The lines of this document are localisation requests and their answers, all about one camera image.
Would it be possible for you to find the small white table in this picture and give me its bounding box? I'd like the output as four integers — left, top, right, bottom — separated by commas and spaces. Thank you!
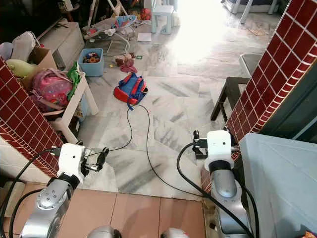
45, 74, 100, 145

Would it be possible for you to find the dark wooden table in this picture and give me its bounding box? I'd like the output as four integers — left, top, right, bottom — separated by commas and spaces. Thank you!
211, 76, 251, 122

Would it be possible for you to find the grey left robot leg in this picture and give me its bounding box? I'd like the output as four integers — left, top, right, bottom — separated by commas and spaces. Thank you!
87, 226, 122, 238

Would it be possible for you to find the grey robot leg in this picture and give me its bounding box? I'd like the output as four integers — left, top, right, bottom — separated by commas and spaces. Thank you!
87, 226, 122, 238
159, 228, 194, 238

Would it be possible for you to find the red and blue backpack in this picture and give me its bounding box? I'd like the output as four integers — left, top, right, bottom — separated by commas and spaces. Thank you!
113, 72, 148, 105

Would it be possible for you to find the pink children's backpack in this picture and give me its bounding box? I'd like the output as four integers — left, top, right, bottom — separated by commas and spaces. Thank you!
31, 69, 75, 112

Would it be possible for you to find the green cloth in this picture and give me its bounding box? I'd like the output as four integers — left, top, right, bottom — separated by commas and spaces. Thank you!
67, 60, 83, 88

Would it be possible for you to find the blue toy bin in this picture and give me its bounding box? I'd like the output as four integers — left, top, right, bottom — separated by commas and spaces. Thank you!
78, 48, 105, 76

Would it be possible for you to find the grey right robot leg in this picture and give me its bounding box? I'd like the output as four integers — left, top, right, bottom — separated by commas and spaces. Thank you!
159, 228, 194, 238

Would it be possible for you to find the flat brown cardboard box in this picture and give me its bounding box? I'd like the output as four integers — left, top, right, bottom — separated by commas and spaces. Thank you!
0, 181, 25, 210

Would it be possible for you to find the white plastic chair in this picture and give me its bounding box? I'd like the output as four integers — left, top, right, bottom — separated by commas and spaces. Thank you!
239, 52, 264, 77

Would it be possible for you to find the pink doll toy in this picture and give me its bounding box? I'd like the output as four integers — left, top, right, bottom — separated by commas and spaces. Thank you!
115, 52, 138, 74

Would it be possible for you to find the open brown cardboard box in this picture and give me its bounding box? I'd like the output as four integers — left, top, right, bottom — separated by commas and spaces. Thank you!
30, 47, 60, 73

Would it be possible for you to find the small woven mat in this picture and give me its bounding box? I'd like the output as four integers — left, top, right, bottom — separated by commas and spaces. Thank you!
248, 27, 270, 36

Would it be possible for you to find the yellow-green pillow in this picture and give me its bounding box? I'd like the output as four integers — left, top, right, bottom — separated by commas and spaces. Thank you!
6, 59, 38, 79

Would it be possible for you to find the beige low cabinet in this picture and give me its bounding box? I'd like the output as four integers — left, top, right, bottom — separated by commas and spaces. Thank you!
37, 22, 85, 67

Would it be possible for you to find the pale blue plastic stool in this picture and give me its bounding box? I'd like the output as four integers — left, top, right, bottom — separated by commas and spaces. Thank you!
151, 0, 175, 34

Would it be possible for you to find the baby bouncer seat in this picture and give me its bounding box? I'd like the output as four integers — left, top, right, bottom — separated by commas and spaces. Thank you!
83, 0, 137, 53

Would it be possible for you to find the red toy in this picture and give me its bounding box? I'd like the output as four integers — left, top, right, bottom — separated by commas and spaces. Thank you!
139, 7, 152, 21

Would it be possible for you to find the white bag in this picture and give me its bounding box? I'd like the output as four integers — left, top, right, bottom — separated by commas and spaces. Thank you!
11, 31, 40, 61

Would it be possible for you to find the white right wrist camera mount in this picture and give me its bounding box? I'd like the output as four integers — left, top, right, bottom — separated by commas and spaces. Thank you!
206, 130, 233, 172

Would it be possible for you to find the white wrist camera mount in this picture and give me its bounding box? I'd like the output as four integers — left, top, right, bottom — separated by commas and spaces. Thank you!
57, 144, 87, 185
206, 130, 233, 172

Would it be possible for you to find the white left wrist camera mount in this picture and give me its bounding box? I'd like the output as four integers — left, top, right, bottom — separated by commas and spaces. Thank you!
57, 144, 87, 185

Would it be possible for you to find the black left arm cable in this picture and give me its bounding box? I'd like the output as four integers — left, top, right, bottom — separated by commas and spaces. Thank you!
0, 148, 60, 238

